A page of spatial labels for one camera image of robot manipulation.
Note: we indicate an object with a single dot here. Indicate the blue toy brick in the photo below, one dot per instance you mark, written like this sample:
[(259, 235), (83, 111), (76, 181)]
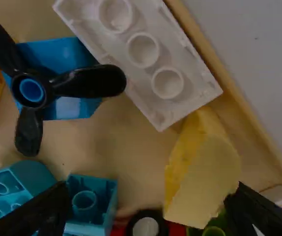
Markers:
[(20, 177), (94, 196)]

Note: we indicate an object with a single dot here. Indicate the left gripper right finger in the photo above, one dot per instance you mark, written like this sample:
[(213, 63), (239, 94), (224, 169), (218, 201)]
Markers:
[(273, 216)]

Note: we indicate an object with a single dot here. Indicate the white toy brick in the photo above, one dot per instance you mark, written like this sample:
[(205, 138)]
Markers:
[(143, 49)]

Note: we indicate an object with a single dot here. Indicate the red toy brick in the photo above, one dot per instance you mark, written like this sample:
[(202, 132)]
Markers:
[(146, 226)]

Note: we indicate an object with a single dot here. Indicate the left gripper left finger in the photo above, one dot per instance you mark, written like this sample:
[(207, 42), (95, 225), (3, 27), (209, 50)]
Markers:
[(45, 209)]

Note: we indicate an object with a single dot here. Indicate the tan tray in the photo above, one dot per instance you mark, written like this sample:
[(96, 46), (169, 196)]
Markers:
[(111, 147)]

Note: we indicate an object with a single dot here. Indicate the green toy brick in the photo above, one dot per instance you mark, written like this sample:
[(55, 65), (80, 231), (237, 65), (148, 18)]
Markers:
[(212, 229)]

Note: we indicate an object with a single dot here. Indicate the yellow toy brick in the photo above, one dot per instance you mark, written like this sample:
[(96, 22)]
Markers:
[(205, 177)]

